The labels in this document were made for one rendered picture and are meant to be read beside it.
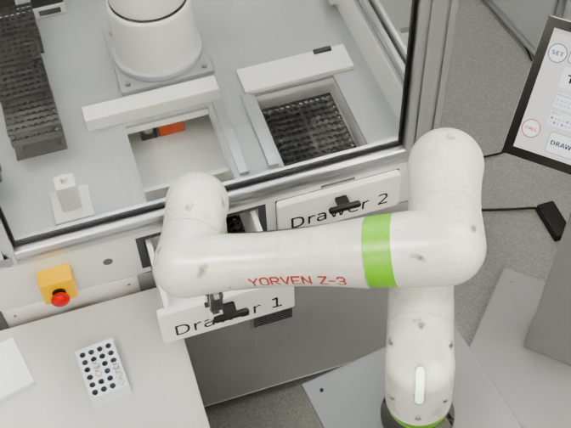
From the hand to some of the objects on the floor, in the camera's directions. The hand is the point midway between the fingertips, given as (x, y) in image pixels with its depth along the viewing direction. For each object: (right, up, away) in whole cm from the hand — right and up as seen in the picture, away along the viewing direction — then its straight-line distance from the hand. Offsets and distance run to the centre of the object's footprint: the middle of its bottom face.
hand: (213, 307), depth 194 cm
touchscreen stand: (+94, -26, +95) cm, 135 cm away
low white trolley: (-31, -73, +63) cm, 101 cm away
